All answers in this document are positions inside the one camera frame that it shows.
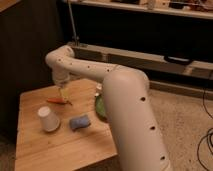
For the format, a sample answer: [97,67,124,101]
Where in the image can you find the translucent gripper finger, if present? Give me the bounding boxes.
[59,88,66,101]
[63,87,70,102]

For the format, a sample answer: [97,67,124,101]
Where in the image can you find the orange pepper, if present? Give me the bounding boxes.
[46,97,72,105]

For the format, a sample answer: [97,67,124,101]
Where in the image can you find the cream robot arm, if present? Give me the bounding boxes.
[45,45,174,171]

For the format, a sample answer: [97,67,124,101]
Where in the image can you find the green ceramic bowl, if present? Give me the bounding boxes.
[95,94,107,120]

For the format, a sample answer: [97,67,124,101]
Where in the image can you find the blue sponge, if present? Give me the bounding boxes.
[69,115,91,131]

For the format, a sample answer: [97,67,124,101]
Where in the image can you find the white rectangular packet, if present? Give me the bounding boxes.
[95,84,102,97]

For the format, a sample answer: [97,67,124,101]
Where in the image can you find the white paper cup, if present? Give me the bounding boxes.
[37,106,60,132]

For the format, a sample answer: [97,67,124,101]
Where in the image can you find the wooden table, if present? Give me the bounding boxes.
[15,79,116,171]

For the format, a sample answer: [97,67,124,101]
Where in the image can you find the metal pole stand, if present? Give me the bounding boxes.
[67,0,84,46]

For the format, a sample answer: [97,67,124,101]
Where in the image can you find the long wooden shelf beam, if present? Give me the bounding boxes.
[68,42,213,80]

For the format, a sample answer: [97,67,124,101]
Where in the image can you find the upper shelf with items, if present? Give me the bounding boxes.
[61,0,213,20]

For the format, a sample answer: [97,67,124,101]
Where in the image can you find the black handle on beam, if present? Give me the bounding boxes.
[164,56,193,65]

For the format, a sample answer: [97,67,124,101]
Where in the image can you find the black cables on floor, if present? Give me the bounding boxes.
[196,71,213,171]

